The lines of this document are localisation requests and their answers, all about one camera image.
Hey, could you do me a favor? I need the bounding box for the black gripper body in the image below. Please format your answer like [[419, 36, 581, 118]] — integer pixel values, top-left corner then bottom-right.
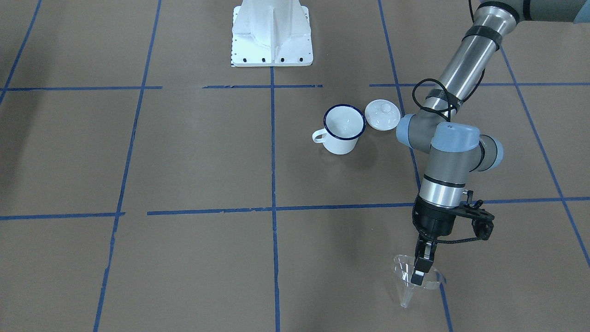
[[413, 199, 460, 252]]

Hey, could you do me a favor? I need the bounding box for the white mug lid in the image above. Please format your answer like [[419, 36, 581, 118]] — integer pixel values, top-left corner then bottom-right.
[[364, 99, 401, 131]]

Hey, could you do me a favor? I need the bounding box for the white enamel mug blue rim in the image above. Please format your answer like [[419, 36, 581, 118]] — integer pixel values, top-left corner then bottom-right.
[[312, 104, 366, 155]]

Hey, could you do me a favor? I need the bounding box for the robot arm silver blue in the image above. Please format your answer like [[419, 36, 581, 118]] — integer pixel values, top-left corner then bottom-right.
[[396, 0, 589, 285]]

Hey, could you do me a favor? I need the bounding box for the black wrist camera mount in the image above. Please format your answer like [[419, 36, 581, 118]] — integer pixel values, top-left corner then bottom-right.
[[456, 190, 495, 243]]

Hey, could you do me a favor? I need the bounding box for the black camera cable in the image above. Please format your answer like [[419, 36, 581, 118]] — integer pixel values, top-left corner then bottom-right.
[[412, 78, 463, 121]]

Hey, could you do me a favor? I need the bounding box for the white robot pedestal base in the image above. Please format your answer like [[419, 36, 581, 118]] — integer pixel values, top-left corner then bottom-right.
[[230, 0, 314, 67]]

